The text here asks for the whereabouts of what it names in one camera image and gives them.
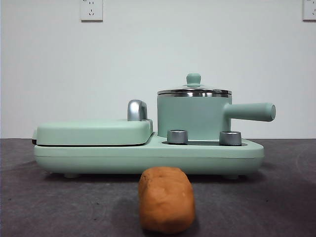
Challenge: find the glass lid with green knob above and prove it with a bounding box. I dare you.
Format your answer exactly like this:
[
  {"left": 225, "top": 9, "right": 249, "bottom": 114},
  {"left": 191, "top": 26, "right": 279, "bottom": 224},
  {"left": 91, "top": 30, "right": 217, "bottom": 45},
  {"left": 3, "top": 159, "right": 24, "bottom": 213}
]
[{"left": 158, "top": 73, "right": 233, "bottom": 96}]

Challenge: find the brown potato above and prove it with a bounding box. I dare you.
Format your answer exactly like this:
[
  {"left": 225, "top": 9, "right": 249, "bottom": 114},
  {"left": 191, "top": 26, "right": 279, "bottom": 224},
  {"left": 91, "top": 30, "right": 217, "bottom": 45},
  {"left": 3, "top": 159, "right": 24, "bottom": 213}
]
[{"left": 137, "top": 166, "right": 196, "bottom": 235}]

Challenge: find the silver control knob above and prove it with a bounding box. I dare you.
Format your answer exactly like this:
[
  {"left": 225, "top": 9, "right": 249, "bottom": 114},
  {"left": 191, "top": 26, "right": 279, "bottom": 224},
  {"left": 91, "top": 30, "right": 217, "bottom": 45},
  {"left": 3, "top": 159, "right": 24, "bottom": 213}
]
[
  {"left": 219, "top": 130, "right": 242, "bottom": 146},
  {"left": 167, "top": 129, "right": 188, "bottom": 145}
]

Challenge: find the mint green breakfast machine base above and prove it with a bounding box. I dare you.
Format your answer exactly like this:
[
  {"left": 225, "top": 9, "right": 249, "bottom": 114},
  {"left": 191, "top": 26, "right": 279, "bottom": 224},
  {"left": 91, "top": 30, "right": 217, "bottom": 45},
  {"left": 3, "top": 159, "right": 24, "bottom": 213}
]
[{"left": 34, "top": 131, "right": 265, "bottom": 179}]

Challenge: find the mint green griddle cover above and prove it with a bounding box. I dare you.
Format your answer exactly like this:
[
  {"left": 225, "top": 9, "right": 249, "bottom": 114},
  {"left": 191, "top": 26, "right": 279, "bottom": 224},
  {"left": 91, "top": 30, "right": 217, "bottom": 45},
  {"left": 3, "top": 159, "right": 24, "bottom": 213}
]
[{"left": 32, "top": 99, "right": 154, "bottom": 147}]

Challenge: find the mint green handled pot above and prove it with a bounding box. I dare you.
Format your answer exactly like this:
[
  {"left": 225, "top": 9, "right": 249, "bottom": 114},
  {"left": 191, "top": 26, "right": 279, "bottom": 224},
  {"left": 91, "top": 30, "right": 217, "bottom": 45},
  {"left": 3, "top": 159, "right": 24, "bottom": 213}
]
[{"left": 157, "top": 91, "right": 277, "bottom": 139}]

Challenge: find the white wall socket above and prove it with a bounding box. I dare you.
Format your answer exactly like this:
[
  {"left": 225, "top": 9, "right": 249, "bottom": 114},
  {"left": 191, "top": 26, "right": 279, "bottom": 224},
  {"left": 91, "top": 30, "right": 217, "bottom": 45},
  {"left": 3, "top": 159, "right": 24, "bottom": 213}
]
[
  {"left": 302, "top": 0, "right": 316, "bottom": 22},
  {"left": 80, "top": 0, "right": 104, "bottom": 22}
]

